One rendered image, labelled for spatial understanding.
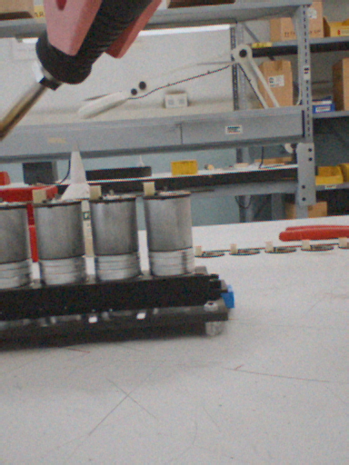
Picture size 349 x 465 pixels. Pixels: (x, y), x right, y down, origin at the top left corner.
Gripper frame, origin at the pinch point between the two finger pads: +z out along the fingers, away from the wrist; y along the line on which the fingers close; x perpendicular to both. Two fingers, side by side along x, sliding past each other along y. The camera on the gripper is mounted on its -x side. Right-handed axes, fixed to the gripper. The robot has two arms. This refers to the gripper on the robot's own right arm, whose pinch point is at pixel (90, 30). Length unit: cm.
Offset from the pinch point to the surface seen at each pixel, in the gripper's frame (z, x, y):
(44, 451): 9.3, 10.7, 7.1
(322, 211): 140, -168, -351
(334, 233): 15.5, -2.5, -32.4
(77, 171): 16.7, -19.6, -17.8
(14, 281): 13.2, -2.1, -0.4
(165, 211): 7.9, 1.4, -5.8
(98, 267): 11.6, 0.2, -3.5
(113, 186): 96, -151, -150
